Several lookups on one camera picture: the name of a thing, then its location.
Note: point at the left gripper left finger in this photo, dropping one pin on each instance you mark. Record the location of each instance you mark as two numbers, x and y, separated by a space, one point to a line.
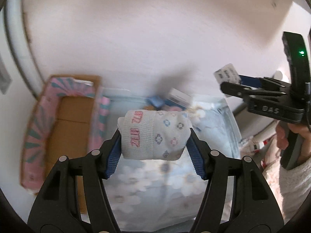
56 207

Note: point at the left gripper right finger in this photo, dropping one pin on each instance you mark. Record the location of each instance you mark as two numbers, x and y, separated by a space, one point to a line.
254 207

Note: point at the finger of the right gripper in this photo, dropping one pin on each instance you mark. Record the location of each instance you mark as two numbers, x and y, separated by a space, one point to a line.
250 80
269 90

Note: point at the small dark blue box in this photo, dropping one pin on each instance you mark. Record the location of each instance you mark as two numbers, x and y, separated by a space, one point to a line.
156 101

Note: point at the white floral sock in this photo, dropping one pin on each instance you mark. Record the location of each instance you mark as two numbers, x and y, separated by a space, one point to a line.
149 134

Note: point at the small floral tissue pack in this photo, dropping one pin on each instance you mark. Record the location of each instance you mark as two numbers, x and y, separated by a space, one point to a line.
227 74

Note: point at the pink fluffy headband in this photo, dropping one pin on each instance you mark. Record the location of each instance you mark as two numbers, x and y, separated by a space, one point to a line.
172 108

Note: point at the person's right hand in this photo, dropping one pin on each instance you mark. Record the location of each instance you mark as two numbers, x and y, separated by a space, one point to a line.
282 142

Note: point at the white fuzzy right sleeve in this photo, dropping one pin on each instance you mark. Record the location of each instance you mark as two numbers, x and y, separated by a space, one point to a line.
290 187

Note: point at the white blue carton box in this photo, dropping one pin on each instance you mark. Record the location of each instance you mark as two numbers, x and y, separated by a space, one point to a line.
178 98

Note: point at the pink teal cardboard box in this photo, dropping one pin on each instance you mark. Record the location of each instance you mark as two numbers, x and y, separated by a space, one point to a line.
69 119

